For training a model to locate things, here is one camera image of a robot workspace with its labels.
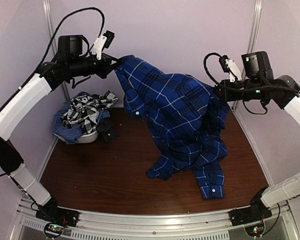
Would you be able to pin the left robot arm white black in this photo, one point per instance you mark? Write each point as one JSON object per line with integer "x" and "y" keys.
{"x": 69, "y": 62}

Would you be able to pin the small blue check shirt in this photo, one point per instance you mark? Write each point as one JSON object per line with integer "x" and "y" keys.
{"x": 57, "y": 125}

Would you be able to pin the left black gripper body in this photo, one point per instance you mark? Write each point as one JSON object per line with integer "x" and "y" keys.
{"x": 100, "y": 72}

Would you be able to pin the left aluminium corner post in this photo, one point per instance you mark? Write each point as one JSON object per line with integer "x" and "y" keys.
{"x": 53, "y": 47}

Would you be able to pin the aluminium corner post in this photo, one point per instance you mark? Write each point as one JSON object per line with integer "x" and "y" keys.
{"x": 53, "y": 47}
{"x": 255, "y": 25}

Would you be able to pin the black pinstripe shirt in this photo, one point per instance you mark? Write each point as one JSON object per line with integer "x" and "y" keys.
{"x": 107, "y": 130}

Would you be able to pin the black white patterned shirt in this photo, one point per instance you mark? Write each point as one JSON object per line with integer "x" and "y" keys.
{"x": 87, "y": 111}

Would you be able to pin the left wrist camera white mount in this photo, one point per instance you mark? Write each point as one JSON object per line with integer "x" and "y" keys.
{"x": 101, "y": 43}

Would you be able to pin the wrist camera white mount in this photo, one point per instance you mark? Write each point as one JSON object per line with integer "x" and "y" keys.
{"x": 229, "y": 66}
{"x": 101, "y": 43}

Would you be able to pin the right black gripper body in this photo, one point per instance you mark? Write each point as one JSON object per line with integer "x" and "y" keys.
{"x": 247, "y": 93}

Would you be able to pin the blue plaid long sleeve shirt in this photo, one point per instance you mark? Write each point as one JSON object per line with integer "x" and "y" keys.
{"x": 185, "y": 119}

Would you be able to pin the right aluminium corner post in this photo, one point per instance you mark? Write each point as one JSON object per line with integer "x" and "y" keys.
{"x": 255, "y": 25}

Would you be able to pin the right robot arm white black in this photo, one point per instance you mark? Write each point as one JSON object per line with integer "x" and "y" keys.
{"x": 260, "y": 84}

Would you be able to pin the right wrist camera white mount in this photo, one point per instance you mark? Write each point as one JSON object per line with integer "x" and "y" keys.
{"x": 229, "y": 66}

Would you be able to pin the white laundry basket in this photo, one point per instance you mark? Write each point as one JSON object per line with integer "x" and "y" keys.
{"x": 73, "y": 138}

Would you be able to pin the front aluminium rail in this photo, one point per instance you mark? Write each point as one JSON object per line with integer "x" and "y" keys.
{"x": 213, "y": 225}

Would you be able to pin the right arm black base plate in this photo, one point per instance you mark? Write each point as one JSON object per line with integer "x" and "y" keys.
{"x": 248, "y": 215}

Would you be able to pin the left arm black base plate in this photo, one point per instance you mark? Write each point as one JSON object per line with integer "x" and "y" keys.
{"x": 61, "y": 216}

